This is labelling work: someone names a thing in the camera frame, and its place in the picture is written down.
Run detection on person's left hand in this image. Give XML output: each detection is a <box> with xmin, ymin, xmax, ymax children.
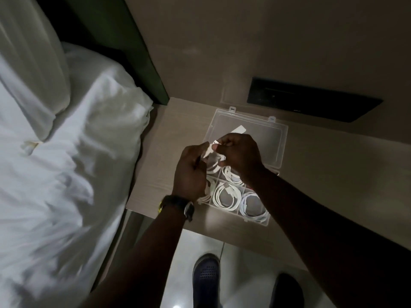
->
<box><xmin>172</xmin><ymin>141</ymin><xmax>214</xmax><ymax>202</ymax></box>

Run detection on person's right hand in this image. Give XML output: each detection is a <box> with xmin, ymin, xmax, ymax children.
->
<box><xmin>211</xmin><ymin>133</ymin><xmax>267</xmax><ymax>187</ymax></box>

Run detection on white cable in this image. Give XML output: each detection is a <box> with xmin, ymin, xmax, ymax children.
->
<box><xmin>200</xmin><ymin>140</ymin><xmax>227</xmax><ymax>174</ymax></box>
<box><xmin>239</xmin><ymin>192</ymin><xmax>270</xmax><ymax>223</ymax></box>
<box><xmin>221</xmin><ymin>165</ymin><xmax>246</xmax><ymax>187</ymax></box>
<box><xmin>197</xmin><ymin>176</ymin><xmax>216</xmax><ymax>204</ymax></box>
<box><xmin>213</xmin><ymin>182</ymin><xmax>242</xmax><ymax>210</ymax></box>

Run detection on clear plastic organizer box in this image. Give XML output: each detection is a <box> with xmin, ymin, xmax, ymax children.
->
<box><xmin>196</xmin><ymin>106</ymin><xmax>289</xmax><ymax>227</ymax></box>

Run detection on person's right forearm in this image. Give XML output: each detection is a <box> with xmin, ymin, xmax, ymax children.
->
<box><xmin>249</xmin><ymin>168</ymin><xmax>411</xmax><ymax>308</ymax></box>

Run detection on person's left forearm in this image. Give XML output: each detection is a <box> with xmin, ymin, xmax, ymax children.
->
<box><xmin>78</xmin><ymin>205</ymin><xmax>190</xmax><ymax>308</ymax></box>

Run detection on black and gold wristwatch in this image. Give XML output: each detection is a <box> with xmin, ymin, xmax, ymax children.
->
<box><xmin>158</xmin><ymin>194</ymin><xmax>196</xmax><ymax>222</ymax></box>

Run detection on dark blue clog shoe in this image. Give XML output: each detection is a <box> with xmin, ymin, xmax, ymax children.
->
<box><xmin>192</xmin><ymin>253</ymin><xmax>223</xmax><ymax>308</ymax></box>
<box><xmin>269</xmin><ymin>272</ymin><xmax>305</xmax><ymax>308</ymax></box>

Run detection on white bed duvet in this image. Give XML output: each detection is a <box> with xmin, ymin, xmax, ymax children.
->
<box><xmin>0</xmin><ymin>41</ymin><xmax>155</xmax><ymax>308</ymax></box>

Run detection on dark green headboard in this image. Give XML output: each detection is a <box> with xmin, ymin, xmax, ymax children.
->
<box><xmin>33</xmin><ymin>0</ymin><xmax>170</xmax><ymax>106</ymax></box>

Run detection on white pillow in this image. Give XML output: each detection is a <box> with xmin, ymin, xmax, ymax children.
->
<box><xmin>0</xmin><ymin>0</ymin><xmax>71</xmax><ymax>142</ymax></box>

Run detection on black wall socket panel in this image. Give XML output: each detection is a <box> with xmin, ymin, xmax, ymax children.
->
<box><xmin>246</xmin><ymin>77</ymin><xmax>384</xmax><ymax>123</ymax></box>

